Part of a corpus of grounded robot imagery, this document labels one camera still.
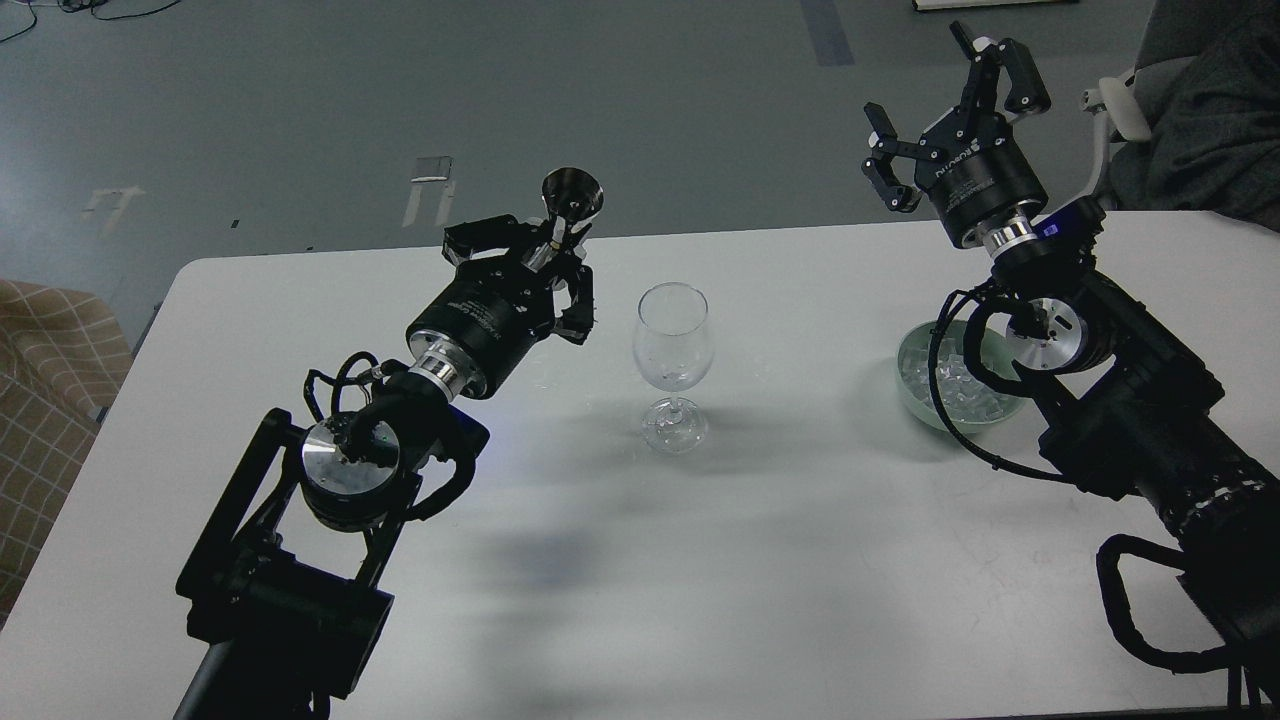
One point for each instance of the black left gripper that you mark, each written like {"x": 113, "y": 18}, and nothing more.
{"x": 506, "y": 296}

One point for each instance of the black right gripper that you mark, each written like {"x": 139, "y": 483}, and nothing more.
{"x": 969, "y": 166}

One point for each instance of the steel double jigger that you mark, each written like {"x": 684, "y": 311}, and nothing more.
{"x": 572, "y": 198}

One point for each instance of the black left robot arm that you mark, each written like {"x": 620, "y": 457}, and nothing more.
{"x": 284, "y": 581}

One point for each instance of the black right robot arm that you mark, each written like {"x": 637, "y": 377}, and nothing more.
{"x": 1126, "y": 403}

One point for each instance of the clear wine glass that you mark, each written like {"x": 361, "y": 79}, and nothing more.
{"x": 673, "y": 350}

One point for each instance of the green bowl of ice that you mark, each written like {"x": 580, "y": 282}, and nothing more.
{"x": 971, "y": 405}

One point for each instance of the white office chair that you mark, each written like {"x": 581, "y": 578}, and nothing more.
{"x": 1117, "y": 118}

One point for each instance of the person in grey sweater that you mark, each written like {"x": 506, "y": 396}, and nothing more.
{"x": 1215, "y": 147}

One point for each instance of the beige checked cloth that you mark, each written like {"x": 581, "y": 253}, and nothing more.
{"x": 64, "y": 359}

